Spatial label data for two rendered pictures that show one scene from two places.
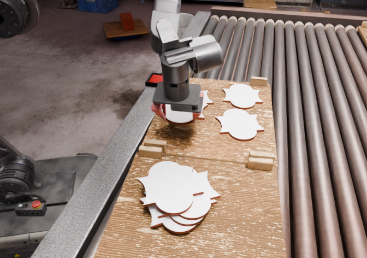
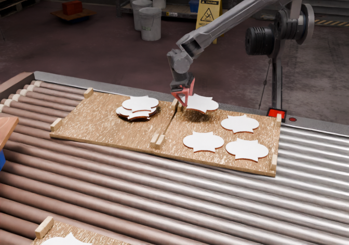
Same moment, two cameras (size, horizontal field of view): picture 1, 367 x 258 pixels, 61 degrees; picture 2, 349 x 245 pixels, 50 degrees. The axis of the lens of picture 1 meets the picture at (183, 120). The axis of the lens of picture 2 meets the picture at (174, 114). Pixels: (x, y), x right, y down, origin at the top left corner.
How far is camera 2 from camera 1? 147 cm
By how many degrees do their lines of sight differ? 77
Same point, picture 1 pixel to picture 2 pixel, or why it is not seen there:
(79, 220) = (139, 94)
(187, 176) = (144, 108)
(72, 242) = (128, 93)
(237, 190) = (138, 132)
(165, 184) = (141, 101)
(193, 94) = (177, 82)
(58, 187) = not seen: hidden behind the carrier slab
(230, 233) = (112, 126)
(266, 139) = (183, 152)
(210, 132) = (195, 129)
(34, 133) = not seen: outside the picture
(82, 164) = not seen: hidden behind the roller
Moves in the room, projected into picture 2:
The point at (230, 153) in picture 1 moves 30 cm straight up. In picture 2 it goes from (171, 134) to (170, 58)
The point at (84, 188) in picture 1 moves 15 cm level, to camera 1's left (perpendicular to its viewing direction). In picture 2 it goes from (159, 94) to (164, 79)
